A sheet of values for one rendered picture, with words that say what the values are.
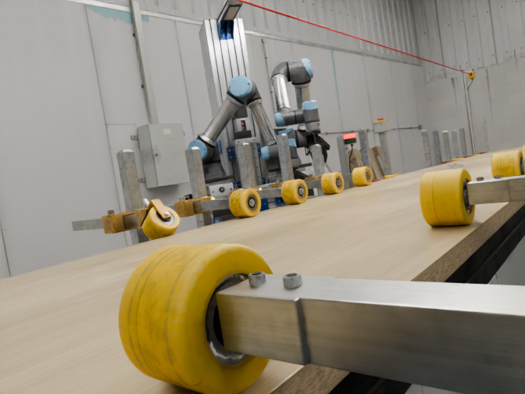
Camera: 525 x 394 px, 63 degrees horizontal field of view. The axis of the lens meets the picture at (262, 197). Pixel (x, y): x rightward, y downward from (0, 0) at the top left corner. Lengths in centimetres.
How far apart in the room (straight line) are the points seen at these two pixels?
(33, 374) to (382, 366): 26
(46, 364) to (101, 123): 396
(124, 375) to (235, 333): 11
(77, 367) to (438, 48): 1020
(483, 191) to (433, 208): 6
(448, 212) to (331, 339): 47
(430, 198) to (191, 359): 48
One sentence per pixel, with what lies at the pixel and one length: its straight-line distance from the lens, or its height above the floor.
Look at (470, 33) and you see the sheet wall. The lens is 1017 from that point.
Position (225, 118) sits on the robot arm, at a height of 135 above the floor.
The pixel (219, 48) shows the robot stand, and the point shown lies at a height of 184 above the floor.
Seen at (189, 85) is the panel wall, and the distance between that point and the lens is 495.
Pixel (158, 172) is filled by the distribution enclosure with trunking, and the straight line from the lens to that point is 422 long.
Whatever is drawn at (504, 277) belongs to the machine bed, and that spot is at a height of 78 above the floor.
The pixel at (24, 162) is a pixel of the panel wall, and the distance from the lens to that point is 397.
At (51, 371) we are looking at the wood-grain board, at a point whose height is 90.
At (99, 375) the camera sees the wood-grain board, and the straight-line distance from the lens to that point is 32.
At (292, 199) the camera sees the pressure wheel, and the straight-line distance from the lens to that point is 139.
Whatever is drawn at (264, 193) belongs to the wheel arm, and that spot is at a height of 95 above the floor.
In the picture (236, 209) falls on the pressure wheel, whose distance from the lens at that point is 120.
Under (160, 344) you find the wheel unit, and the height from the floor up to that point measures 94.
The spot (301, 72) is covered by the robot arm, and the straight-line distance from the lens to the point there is 256.
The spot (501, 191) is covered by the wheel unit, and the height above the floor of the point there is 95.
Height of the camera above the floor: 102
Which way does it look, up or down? 3 degrees down
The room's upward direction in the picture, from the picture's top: 9 degrees counter-clockwise
